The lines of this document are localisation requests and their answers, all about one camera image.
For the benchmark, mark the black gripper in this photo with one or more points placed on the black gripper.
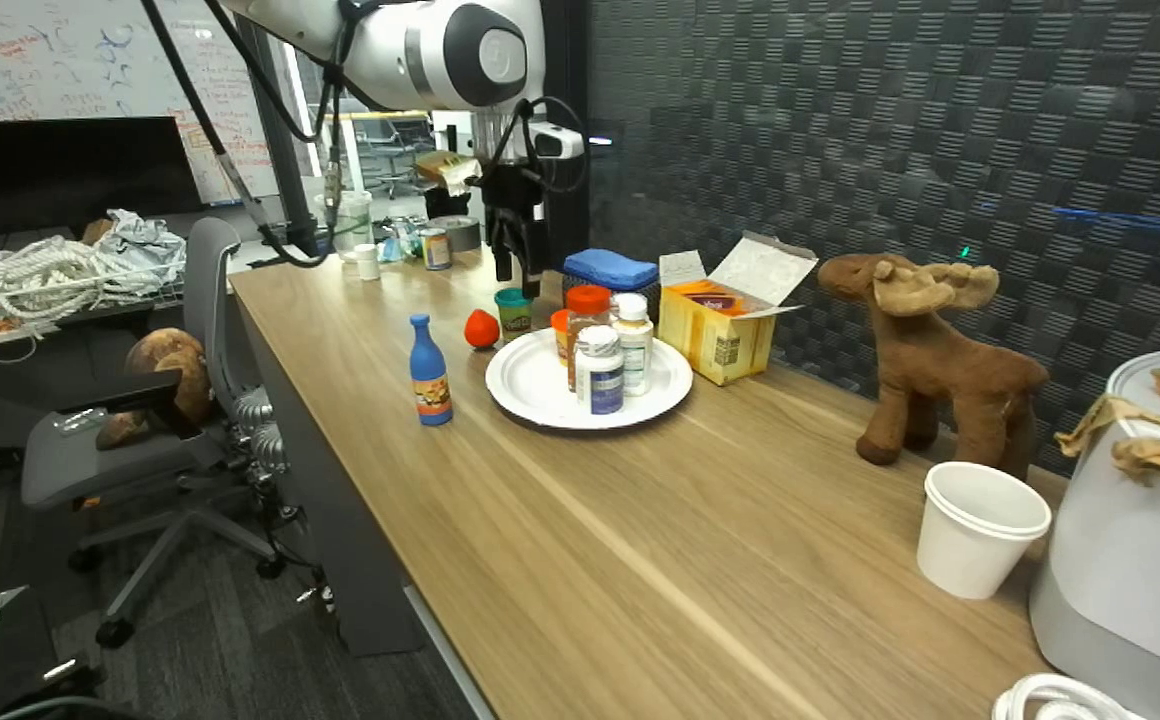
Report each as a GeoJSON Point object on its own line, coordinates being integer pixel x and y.
{"type": "Point", "coordinates": [518, 206]}

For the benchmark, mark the teal-lid dough tub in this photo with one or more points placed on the teal-lid dough tub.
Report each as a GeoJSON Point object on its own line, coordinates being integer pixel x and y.
{"type": "Point", "coordinates": [515, 315]}

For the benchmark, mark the red toy tomato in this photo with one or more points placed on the red toy tomato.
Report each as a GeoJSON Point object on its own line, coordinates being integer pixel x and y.
{"type": "Point", "coordinates": [480, 328]}

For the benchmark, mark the pill bottle with brown stains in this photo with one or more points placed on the pill bottle with brown stains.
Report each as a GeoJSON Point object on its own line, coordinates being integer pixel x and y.
{"type": "Point", "coordinates": [633, 340]}

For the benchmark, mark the white pill bottle blue label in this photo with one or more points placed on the white pill bottle blue label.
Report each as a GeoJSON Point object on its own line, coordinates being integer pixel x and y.
{"type": "Point", "coordinates": [602, 381]}

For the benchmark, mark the blue toy bottle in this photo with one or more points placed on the blue toy bottle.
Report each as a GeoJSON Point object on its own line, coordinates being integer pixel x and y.
{"type": "Point", "coordinates": [431, 381]}

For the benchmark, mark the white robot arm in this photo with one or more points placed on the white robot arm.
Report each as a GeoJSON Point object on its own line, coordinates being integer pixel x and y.
{"type": "Point", "coordinates": [407, 44]}

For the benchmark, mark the white paper plate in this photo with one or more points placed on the white paper plate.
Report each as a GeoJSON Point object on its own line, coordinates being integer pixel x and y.
{"type": "Point", "coordinates": [664, 387]}

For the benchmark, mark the small green white object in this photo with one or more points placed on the small green white object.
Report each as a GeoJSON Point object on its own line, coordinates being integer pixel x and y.
{"type": "Point", "coordinates": [403, 243]}

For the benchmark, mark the small white jar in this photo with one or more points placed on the small white jar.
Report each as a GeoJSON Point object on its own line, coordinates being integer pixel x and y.
{"type": "Point", "coordinates": [363, 262]}

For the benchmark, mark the clear plastic container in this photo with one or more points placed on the clear plastic container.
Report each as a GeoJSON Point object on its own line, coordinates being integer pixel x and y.
{"type": "Point", "coordinates": [352, 221]}

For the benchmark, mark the open yellow cardboard box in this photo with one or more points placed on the open yellow cardboard box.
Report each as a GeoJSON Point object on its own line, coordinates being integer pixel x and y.
{"type": "Point", "coordinates": [692, 320]}

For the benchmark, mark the brown plush toy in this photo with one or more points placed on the brown plush toy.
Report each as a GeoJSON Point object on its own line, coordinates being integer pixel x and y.
{"type": "Point", "coordinates": [175, 363]}

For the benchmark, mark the crumpled grey blue cloth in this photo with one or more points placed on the crumpled grey blue cloth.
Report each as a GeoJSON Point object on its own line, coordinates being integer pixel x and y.
{"type": "Point", "coordinates": [153, 247]}

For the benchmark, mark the black side table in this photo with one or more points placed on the black side table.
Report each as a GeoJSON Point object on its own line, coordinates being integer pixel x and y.
{"type": "Point", "coordinates": [112, 337]}

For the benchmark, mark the brown moose plush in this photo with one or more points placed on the brown moose plush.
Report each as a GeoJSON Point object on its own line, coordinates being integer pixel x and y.
{"type": "Point", "coordinates": [953, 373]}

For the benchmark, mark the black monitor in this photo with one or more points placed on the black monitor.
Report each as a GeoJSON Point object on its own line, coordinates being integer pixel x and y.
{"type": "Point", "coordinates": [62, 174]}

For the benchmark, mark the grey office chair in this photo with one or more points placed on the grey office chair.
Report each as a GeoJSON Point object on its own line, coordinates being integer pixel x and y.
{"type": "Point", "coordinates": [84, 461]}

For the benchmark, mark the whiteboard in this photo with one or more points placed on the whiteboard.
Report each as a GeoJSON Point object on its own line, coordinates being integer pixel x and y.
{"type": "Point", "coordinates": [75, 52]}

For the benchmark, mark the white paper cup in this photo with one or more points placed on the white paper cup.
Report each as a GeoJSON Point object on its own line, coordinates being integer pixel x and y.
{"type": "Point", "coordinates": [973, 534]}

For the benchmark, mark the white grey appliance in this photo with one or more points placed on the white grey appliance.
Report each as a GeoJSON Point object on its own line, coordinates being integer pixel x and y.
{"type": "Point", "coordinates": [1126, 572]}

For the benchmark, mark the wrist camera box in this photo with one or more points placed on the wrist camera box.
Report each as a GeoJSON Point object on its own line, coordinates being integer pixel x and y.
{"type": "Point", "coordinates": [565, 140]}

